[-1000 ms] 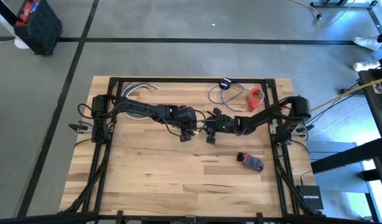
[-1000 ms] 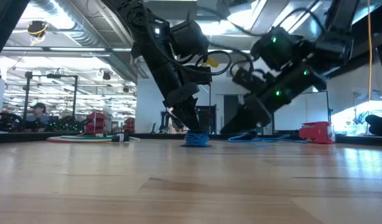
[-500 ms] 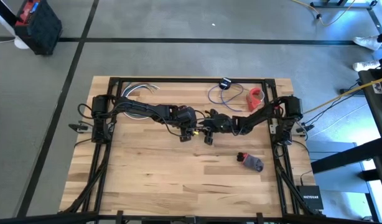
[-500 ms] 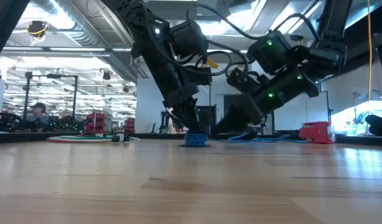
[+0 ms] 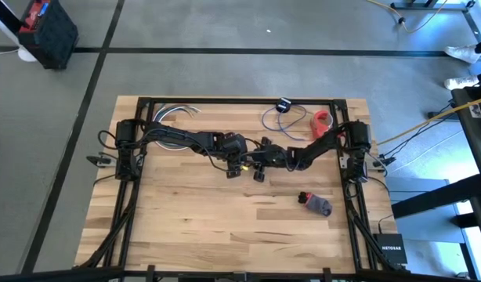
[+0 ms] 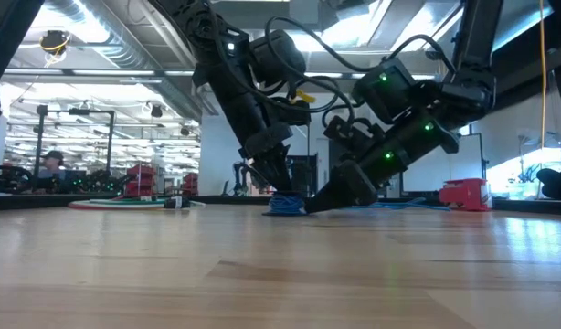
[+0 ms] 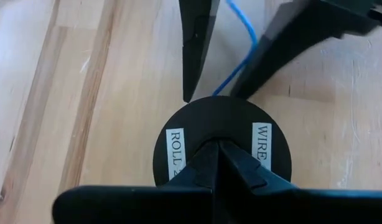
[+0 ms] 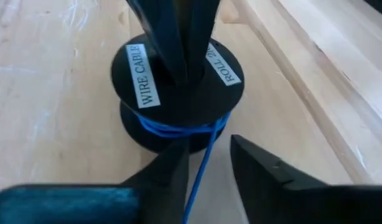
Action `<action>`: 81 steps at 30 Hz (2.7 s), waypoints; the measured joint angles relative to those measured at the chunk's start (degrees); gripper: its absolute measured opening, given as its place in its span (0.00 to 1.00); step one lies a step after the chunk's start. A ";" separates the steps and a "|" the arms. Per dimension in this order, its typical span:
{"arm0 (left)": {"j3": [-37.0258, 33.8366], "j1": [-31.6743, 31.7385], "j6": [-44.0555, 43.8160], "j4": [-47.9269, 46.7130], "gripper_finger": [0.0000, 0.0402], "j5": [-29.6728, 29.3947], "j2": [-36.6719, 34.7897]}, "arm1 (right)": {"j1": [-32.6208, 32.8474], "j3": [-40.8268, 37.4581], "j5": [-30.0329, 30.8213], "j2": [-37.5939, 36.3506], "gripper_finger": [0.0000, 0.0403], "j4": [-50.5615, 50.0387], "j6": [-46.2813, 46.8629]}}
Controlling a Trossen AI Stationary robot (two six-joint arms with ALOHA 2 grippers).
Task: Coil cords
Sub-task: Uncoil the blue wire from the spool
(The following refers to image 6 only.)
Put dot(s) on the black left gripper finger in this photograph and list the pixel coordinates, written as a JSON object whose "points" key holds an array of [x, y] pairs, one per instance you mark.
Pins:
{"points": [[276, 173]]}

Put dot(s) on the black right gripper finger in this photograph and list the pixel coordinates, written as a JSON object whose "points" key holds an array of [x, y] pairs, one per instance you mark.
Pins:
{"points": [[349, 187]]}

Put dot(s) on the black background robot arm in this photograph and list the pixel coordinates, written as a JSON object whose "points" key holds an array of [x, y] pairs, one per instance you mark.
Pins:
{"points": [[11, 178], [240, 176]]}

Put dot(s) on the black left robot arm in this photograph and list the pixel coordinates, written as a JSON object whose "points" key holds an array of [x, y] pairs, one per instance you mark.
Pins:
{"points": [[225, 82]]}

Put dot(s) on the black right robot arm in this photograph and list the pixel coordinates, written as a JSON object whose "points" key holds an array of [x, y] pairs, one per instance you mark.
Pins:
{"points": [[426, 119]]}

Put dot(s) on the white whiteboard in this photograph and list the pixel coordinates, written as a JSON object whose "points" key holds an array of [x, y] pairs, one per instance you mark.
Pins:
{"points": [[426, 176]]}

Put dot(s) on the small red storage rack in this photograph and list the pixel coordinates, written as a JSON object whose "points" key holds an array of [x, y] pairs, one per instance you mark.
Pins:
{"points": [[190, 183]]}

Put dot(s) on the black ceiling lamp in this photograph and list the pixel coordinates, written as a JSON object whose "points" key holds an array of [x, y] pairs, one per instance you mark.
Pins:
{"points": [[156, 111]]}

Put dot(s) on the red storage bin rack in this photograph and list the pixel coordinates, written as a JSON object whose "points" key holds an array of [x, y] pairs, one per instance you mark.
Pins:
{"points": [[143, 178]]}

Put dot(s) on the clear plastic bin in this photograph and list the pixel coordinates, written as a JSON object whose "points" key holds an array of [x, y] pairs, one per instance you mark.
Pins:
{"points": [[522, 191]]}

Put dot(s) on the long ceiling light strip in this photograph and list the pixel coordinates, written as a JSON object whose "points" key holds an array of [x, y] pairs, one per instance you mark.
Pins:
{"points": [[111, 72]]}

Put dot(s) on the person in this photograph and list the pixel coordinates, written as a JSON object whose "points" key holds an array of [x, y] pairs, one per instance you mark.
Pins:
{"points": [[52, 166]]}

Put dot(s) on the yellow black ceiling reel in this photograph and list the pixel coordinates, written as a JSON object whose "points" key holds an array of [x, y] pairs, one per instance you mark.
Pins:
{"points": [[54, 42]]}

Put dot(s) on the silver ventilation duct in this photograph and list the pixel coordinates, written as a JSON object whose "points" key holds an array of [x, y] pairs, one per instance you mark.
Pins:
{"points": [[125, 50]]}

